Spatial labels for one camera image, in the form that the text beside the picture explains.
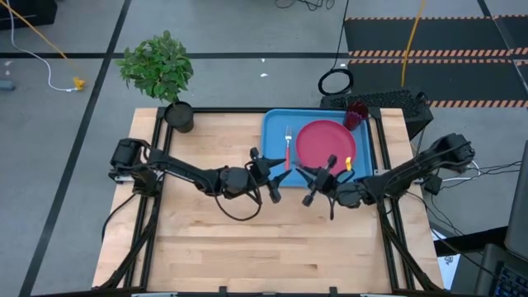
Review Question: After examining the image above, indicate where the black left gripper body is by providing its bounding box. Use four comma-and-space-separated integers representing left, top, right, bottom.
246, 147, 282, 205

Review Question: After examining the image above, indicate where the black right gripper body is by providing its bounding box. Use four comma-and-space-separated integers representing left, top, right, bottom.
301, 154, 343, 207

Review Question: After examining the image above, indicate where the metal fork red handle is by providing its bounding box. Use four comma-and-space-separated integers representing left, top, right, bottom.
284, 125, 293, 172

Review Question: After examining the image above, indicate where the red plastic plate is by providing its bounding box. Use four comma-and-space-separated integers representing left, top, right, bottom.
295, 119, 358, 177

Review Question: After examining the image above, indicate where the red plastic cup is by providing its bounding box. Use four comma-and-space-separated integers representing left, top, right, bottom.
342, 101, 370, 132

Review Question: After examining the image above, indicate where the light blue plastic tray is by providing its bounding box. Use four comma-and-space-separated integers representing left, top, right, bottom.
261, 108, 375, 190

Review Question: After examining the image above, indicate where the black mesh computer case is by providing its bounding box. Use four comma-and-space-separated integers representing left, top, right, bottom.
319, 89, 435, 140

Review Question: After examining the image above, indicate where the black power adapter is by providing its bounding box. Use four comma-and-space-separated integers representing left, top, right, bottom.
423, 175, 444, 196

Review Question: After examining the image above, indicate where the green potted plant black pot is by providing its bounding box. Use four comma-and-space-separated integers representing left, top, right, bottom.
114, 29, 195, 134

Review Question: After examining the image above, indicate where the white paper sheet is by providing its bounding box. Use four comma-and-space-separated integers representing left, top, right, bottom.
431, 229, 460, 290

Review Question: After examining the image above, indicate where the black desk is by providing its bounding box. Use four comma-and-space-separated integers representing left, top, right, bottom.
432, 224, 528, 297

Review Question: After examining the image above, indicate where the black hazard-striped floor mat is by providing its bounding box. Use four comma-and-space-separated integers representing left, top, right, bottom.
344, 14, 528, 109

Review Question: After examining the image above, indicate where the grey monitor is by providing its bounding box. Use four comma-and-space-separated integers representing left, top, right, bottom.
503, 139, 528, 262

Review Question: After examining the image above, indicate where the black backlit keyboard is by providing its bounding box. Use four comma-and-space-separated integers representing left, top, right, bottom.
493, 263, 528, 297

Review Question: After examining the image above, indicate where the black box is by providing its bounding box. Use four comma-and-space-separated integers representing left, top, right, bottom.
0, 0, 58, 31

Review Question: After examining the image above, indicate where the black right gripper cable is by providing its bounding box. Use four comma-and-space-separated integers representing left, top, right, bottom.
328, 167, 356, 221

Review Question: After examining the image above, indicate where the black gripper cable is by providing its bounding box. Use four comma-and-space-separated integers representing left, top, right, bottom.
328, 167, 356, 221
213, 181, 264, 223

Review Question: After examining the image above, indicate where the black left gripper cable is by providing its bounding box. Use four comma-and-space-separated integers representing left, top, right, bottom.
213, 181, 264, 223

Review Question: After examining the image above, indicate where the black aluminium table frame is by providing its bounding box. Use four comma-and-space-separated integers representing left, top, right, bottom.
97, 106, 445, 297

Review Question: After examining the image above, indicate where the black coiled cable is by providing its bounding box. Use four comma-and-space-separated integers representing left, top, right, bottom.
316, 0, 355, 97

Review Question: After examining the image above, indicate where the yellow hanging cable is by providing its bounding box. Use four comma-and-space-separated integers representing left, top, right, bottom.
400, 0, 427, 88

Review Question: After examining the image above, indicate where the yellow cable with plug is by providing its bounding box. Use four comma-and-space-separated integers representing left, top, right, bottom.
0, 0, 87, 92

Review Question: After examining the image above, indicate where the white floor cable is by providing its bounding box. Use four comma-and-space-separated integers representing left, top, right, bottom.
4, 0, 79, 92

